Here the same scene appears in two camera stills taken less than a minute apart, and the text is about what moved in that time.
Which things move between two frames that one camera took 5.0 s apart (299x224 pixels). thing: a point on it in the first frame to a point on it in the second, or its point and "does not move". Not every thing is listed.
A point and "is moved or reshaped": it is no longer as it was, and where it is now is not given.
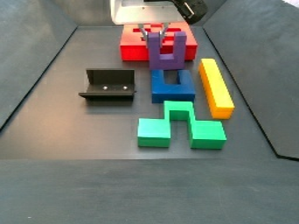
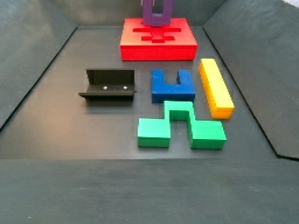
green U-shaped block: (207, 133) does not move
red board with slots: (135, 43) does not move
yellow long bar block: (217, 87) does not move
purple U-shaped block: (167, 61) is moved or reshaped
